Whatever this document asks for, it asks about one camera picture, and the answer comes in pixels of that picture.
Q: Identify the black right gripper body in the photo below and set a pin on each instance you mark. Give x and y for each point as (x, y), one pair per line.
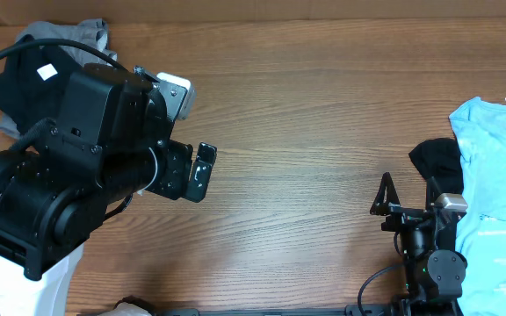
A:
(401, 219)

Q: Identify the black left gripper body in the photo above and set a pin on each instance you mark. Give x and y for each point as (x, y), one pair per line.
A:
(170, 172)

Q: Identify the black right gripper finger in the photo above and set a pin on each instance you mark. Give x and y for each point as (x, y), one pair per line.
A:
(433, 191)
(386, 200)

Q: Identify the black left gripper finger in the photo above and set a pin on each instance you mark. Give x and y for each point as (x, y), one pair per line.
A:
(207, 153)
(198, 182)

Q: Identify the black t-shirt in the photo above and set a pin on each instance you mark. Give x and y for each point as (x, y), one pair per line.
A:
(33, 83)

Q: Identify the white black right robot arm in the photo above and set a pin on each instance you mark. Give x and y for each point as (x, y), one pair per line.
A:
(425, 240)

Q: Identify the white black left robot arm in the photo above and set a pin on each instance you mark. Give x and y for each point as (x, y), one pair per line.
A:
(110, 140)

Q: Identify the dark garment under pile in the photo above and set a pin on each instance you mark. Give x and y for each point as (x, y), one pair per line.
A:
(439, 158)

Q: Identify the light blue t-shirt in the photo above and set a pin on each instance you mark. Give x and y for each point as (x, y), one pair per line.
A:
(480, 130)

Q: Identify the folded grey shorts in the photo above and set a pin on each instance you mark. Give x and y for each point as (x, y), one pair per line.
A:
(91, 32)

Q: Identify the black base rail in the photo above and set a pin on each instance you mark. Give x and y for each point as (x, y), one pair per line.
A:
(133, 306)

